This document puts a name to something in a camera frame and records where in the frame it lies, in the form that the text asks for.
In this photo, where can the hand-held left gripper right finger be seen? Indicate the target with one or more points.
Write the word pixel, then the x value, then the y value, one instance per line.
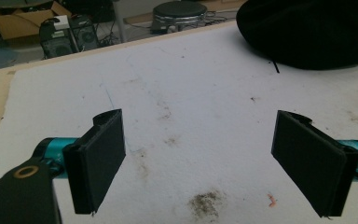
pixel 313 165

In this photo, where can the white felt mat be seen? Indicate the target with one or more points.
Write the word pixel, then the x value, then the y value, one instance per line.
pixel 199 102

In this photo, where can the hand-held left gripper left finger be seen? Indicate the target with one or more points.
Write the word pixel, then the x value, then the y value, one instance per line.
pixel 96 161

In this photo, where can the cardboard box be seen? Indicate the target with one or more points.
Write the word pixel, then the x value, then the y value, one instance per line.
pixel 21 21

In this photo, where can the round black stool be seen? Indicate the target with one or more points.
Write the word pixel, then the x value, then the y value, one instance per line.
pixel 179 14

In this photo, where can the black cloth hat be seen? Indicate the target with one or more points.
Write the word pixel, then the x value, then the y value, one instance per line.
pixel 307 31

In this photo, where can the white power adapter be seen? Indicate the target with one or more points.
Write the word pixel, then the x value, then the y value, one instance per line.
pixel 61 22

